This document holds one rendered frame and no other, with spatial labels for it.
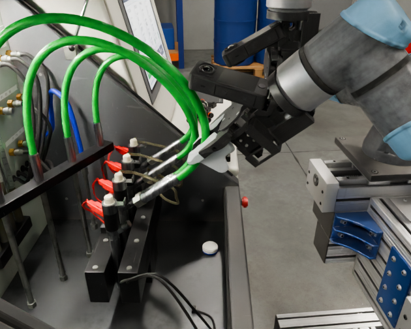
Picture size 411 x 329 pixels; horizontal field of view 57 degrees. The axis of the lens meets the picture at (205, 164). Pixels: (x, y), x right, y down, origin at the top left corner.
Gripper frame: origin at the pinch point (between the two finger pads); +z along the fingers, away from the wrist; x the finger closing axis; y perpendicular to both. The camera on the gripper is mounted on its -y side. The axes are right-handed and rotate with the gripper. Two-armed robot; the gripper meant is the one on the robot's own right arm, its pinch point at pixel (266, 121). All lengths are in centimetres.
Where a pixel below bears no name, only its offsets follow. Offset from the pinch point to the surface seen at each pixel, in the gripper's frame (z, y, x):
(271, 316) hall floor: 122, 18, 55
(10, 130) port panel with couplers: 7, -57, 10
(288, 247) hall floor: 122, 34, 104
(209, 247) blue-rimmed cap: 37.0, -10.9, 6.1
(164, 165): 11.8, -20.7, 3.2
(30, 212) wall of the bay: 30, -57, 10
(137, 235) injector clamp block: 23.4, -25.8, -6.4
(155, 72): -10.5, -20.2, -4.6
